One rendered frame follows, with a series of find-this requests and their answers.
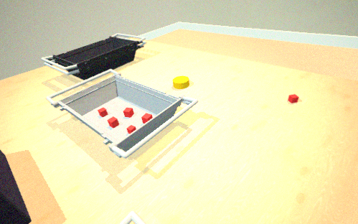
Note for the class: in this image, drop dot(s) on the green plastic tray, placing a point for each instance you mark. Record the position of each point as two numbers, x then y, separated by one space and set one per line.
132 216

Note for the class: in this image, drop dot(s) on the small red block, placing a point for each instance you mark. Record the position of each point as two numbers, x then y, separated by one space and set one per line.
113 122
146 117
293 98
102 112
128 112
131 128

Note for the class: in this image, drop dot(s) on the yellow short cylinder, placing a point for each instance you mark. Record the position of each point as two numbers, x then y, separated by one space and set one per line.
181 82

